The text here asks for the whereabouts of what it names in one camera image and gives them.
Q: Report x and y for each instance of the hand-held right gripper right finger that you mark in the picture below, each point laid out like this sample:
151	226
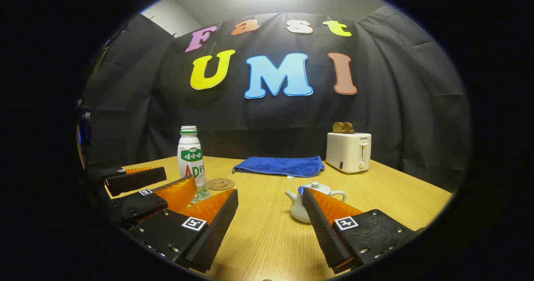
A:
323	231

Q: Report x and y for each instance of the blue towel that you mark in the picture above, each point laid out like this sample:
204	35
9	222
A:
279	166

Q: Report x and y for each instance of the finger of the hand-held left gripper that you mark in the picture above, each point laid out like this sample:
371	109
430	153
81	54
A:
137	183
139	206

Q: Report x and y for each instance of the white water bottle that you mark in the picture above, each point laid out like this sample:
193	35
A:
190	155

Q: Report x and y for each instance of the round wooden coaster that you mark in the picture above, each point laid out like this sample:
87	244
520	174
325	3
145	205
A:
220	184

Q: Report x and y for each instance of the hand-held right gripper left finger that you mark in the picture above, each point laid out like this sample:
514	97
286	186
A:
217	231

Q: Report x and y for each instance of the white toaster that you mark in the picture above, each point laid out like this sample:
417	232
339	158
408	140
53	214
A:
346	153

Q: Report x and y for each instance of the brown toast slice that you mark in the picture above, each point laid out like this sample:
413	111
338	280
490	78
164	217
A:
349	128
338	127

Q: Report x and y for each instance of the white blue-patterned teacup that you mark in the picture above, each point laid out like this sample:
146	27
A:
297	209

